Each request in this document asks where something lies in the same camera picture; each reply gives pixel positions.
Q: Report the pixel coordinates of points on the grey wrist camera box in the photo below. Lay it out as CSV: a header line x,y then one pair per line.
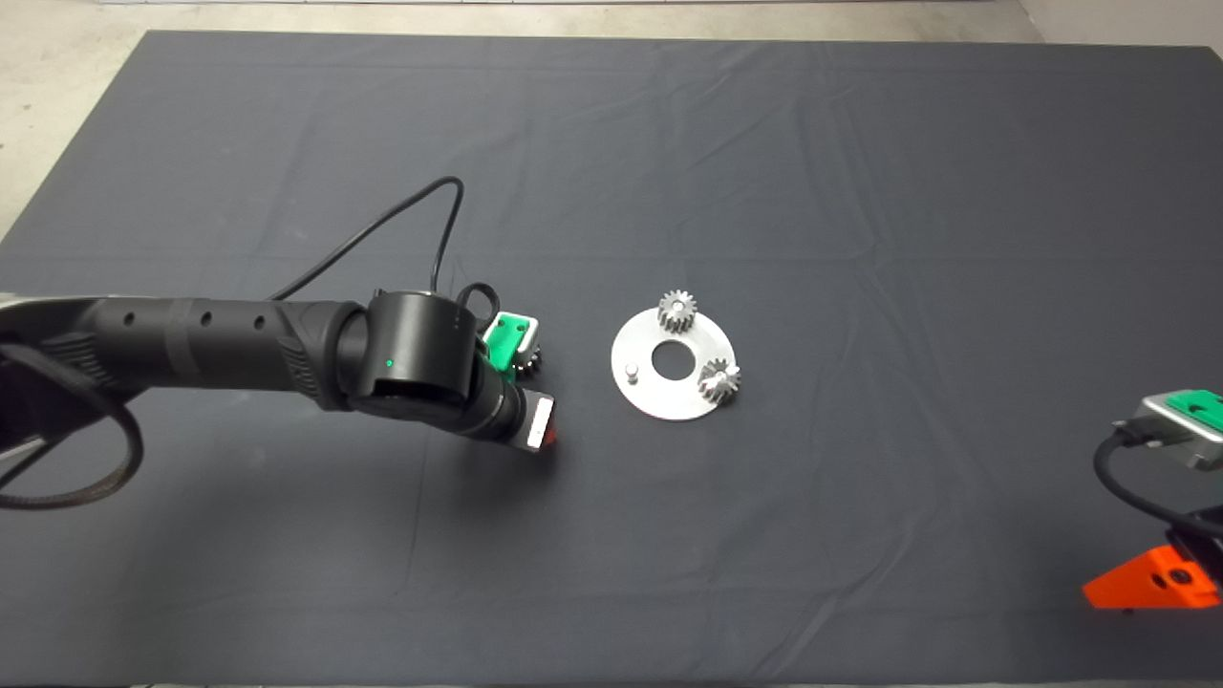
x,y
534,336
1170,432

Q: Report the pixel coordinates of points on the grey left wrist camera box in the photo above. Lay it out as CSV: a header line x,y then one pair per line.
x,y
534,336

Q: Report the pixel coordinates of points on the dark grey table cloth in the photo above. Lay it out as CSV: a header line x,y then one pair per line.
x,y
860,191

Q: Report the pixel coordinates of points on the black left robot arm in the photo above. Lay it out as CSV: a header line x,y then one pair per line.
x,y
239,344

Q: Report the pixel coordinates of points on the round metal plate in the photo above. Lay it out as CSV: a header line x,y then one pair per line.
x,y
669,401

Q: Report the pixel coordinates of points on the green right camera mount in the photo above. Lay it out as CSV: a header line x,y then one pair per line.
x,y
1202,406

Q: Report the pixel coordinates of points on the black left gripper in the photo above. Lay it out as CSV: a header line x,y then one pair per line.
x,y
540,420

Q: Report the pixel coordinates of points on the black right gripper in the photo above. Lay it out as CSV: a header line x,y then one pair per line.
x,y
1208,554

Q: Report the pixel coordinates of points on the green left camera mount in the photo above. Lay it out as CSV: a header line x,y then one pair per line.
x,y
502,339

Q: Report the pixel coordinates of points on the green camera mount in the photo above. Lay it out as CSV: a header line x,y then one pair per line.
x,y
502,339
1202,406

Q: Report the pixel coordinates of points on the small steel gear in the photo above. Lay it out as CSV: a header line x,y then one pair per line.
x,y
676,323
718,382

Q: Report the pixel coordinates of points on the large steel gear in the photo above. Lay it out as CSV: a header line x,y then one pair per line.
x,y
533,361

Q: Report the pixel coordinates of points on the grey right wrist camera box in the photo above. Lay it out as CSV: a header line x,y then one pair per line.
x,y
1170,432

